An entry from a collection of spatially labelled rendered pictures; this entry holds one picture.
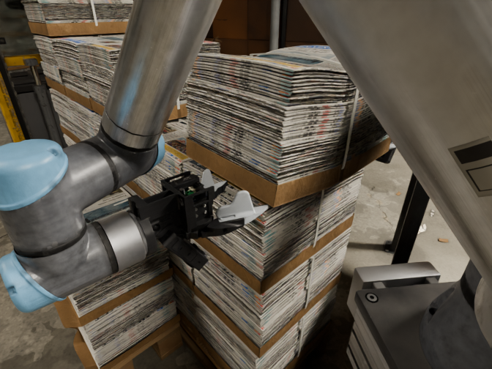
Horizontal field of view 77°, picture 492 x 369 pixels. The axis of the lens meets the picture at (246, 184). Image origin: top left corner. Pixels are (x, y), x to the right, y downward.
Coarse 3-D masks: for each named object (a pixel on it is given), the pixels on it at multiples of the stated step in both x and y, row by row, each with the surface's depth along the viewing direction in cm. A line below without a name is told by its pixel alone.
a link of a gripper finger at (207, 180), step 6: (204, 174) 55; (210, 174) 56; (204, 180) 55; (210, 180) 57; (204, 186) 55; (210, 186) 57; (216, 186) 58; (222, 186) 59; (216, 192) 57; (222, 192) 59
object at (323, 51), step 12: (288, 48) 77; (300, 48) 76; (312, 48) 75; (324, 48) 74; (312, 60) 65; (336, 60) 63; (360, 96) 59; (360, 108) 60; (360, 120) 61; (372, 120) 64; (360, 132) 63; (372, 132) 66; (384, 132) 70; (360, 144) 65; (372, 144) 69
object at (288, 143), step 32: (224, 64) 56; (256, 64) 50; (288, 64) 48; (192, 96) 64; (224, 96) 57; (256, 96) 51; (288, 96) 46; (320, 96) 50; (192, 128) 67; (224, 128) 58; (256, 128) 52; (288, 128) 48; (320, 128) 54; (256, 160) 54; (288, 160) 51; (320, 160) 57
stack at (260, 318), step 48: (336, 192) 75; (192, 240) 86; (240, 240) 67; (288, 240) 67; (336, 240) 86; (240, 288) 75; (288, 288) 77; (336, 288) 102; (192, 336) 113; (288, 336) 90
